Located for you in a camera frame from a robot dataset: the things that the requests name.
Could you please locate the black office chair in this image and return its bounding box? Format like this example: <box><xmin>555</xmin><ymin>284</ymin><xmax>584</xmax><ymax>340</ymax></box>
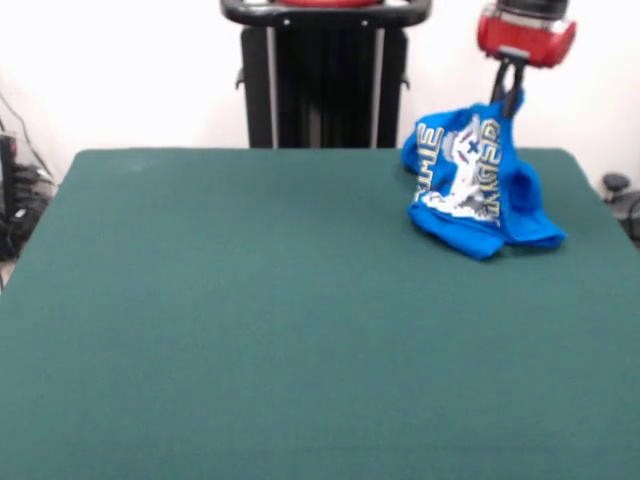
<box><xmin>601</xmin><ymin>172</ymin><xmax>640</xmax><ymax>251</ymax></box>

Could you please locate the blue game controller print t-shirt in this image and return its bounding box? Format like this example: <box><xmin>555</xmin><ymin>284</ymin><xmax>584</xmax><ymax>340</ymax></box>
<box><xmin>402</xmin><ymin>89</ymin><xmax>569</xmax><ymax>263</ymax></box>

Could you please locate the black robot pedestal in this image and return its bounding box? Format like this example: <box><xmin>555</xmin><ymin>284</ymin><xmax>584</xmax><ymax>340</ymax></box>
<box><xmin>218</xmin><ymin>0</ymin><xmax>431</xmax><ymax>149</ymax></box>

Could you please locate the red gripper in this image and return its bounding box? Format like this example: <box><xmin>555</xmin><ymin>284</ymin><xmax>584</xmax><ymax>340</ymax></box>
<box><xmin>475</xmin><ymin>7</ymin><xmax>577</xmax><ymax>118</ymax></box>

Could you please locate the black cable bundle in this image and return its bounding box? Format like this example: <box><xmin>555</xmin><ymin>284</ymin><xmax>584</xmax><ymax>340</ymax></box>
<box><xmin>0</xmin><ymin>163</ymin><xmax>57</xmax><ymax>262</ymax></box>

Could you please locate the black computer box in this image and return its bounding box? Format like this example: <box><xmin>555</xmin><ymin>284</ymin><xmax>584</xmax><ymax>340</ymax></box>
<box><xmin>0</xmin><ymin>132</ymin><xmax>19</xmax><ymax>221</ymax></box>

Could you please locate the dark green table cloth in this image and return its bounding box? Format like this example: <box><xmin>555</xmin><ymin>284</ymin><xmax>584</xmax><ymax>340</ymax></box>
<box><xmin>0</xmin><ymin>147</ymin><xmax>640</xmax><ymax>480</ymax></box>

